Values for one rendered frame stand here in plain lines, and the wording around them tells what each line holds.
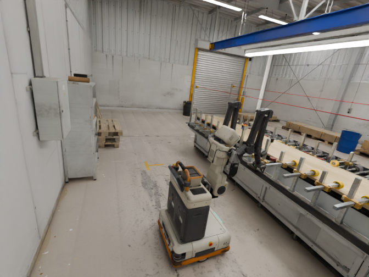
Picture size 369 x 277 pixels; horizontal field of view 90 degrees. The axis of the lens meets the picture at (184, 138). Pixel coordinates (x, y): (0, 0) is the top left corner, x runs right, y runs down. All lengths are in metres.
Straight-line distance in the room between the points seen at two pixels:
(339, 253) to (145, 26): 9.42
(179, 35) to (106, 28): 3.26
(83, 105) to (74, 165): 0.97
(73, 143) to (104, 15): 7.13
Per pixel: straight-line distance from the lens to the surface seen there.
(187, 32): 10.27
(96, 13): 9.63
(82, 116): 3.13
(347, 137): 8.16
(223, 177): 1.98
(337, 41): 2.70
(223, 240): 2.24
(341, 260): 2.78
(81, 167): 3.43
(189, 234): 1.98
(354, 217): 2.51
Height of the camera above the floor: 1.81
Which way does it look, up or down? 18 degrees down
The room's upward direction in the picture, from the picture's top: 7 degrees clockwise
